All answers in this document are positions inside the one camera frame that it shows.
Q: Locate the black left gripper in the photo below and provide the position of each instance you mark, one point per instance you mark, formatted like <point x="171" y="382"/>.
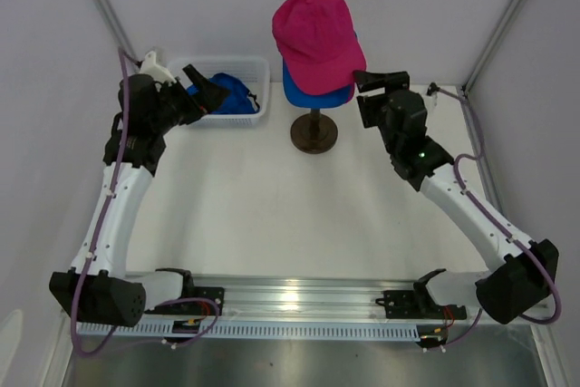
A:
<point x="209" y="94"/>

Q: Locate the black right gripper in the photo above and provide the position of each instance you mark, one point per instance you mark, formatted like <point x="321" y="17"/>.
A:
<point x="369" y="82"/>

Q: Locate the blue cap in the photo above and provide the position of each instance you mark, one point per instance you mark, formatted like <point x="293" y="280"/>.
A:
<point x="312" y="97"/>
<point x="240" y="99"/>

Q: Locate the pink cap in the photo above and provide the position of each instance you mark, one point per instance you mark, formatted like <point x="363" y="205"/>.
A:
<point x="314" y="19"/>
<point x="344" y="95"/>

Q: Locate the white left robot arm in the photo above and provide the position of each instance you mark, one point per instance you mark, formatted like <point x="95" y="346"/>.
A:
<point x="131" y="159"/>

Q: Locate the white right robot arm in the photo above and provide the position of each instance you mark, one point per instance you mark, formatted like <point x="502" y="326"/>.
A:
<point x="520" y="276"/>

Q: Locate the white plastic mesh basket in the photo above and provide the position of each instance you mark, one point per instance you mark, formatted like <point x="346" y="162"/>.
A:
<point x="247" y="77"/>

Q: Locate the brown round mannequin stand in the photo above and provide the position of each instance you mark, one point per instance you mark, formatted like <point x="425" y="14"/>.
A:
<point x="314" y="133"/>

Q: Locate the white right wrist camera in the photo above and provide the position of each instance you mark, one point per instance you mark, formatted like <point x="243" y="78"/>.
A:
<point x="432" y="93"/>

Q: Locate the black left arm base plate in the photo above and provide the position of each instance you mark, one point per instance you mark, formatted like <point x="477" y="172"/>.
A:
<point x="210" y="300"/>

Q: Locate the aluminium mounting rail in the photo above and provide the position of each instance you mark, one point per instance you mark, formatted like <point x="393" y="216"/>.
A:
<point x="290" y="298"/>

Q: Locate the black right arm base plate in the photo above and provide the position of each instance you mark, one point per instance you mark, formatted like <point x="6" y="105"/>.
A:
<point x="417" y="304"/>

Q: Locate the white slotted cable duct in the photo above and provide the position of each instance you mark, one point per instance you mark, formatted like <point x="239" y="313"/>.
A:
<point x="233" y="329"/>

